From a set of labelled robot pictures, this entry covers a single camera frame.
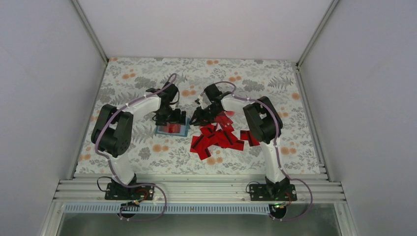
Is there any red card front bottom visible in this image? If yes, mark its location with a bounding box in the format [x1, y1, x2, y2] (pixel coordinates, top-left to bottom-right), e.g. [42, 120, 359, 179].
[197, 148, 211, 160]

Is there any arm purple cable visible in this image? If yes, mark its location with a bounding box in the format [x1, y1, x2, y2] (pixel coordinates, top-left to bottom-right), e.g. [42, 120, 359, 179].
[94, 73, 178, 223]
[200, 81, 314, 222]

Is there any teal card holder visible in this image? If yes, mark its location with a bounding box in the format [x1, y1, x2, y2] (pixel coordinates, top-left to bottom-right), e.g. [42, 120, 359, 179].
[155, 118, 190, 137]

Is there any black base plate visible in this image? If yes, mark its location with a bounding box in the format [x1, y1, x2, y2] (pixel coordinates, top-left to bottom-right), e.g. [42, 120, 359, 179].
[104, 183, 154, 201]
[247, 183, 298, 202]

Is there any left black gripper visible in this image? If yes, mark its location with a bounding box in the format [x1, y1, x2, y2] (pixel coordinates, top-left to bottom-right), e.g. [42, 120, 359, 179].
[155, 106, 186, 126]

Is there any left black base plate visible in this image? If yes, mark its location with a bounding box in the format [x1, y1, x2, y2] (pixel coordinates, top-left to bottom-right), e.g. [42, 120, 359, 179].
[104, 183, 154, 201]

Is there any grey slotted cable duct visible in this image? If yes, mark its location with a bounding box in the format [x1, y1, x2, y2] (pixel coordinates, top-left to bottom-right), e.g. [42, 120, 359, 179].
[63, 203, 270, 215]

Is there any pile of red cards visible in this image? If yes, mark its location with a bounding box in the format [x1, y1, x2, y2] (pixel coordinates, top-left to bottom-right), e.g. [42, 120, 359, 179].
[190, 112, 244, 153]

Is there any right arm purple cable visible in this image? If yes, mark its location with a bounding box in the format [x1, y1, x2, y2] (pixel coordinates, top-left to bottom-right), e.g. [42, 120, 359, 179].
[200, 81, 314, 222]

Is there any floral table mat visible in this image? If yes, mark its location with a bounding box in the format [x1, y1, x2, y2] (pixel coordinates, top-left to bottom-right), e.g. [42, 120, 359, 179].
[76, 57, 320, 176]

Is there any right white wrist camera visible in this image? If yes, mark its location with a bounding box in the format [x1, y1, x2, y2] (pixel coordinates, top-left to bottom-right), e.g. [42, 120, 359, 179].
[195, 95, 208, 109]

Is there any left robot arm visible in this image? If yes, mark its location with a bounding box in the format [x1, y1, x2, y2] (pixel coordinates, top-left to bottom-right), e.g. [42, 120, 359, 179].
[91, 82, 186, 199]

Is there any red card far right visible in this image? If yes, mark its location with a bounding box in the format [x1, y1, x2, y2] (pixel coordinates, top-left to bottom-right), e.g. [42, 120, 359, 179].
[240, 130, 260, 147]

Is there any aluminium rail frame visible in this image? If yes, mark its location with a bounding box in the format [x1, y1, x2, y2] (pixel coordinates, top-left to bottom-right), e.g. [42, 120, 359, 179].
[53, 174, 346, 204]

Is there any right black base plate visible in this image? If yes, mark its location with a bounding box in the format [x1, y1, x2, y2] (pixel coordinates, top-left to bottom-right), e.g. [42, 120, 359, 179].
[247, 183, 298, 202]

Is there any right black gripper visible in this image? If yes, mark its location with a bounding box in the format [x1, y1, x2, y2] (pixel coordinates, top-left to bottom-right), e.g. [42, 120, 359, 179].
[190, 104, 221, 126]

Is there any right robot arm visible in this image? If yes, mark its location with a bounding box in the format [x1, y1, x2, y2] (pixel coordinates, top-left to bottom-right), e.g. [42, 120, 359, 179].
[190, 84, 290, 200]

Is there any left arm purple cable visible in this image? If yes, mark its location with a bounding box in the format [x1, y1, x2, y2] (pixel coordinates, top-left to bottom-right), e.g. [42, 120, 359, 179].
[94, 73, 178, 223]

